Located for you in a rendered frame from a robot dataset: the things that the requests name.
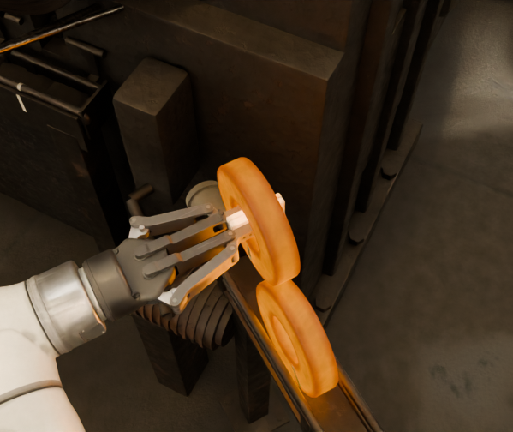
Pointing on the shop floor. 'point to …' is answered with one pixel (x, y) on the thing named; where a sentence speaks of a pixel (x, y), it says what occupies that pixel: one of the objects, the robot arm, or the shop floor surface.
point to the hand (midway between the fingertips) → (256, 216)
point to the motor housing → (185, 335)
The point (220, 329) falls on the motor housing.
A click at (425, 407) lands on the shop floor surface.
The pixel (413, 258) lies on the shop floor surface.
